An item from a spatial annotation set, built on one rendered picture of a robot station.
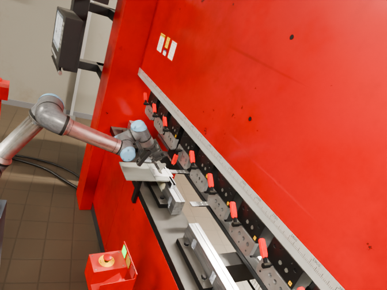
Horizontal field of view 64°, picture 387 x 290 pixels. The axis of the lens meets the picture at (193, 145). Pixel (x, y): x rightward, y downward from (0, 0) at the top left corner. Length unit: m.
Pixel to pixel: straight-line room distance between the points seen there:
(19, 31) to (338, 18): 4.02
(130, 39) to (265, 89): 1.43
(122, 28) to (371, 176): 1.92
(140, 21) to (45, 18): 2.28
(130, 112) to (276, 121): 1.67
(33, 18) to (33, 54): 0.44
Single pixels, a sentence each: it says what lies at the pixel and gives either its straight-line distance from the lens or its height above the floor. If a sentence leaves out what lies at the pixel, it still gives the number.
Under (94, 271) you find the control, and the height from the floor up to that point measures 0.78.
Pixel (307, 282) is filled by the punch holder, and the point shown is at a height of 1.28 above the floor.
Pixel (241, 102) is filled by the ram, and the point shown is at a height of 1.66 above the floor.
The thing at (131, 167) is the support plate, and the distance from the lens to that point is 1.85.
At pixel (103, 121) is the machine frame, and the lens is 2.59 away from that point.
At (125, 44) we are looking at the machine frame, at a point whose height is 1.54.
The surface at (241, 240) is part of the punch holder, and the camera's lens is 1.26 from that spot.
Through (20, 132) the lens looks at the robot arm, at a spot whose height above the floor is 1.17.
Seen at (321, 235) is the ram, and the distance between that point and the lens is 1.01.
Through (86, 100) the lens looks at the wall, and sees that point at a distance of 4.76.
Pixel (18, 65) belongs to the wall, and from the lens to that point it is 4.71.
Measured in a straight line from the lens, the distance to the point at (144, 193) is 1.89.
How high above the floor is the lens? 1.93
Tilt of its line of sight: 23 degrees down
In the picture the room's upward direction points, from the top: 20 degrees clockwise
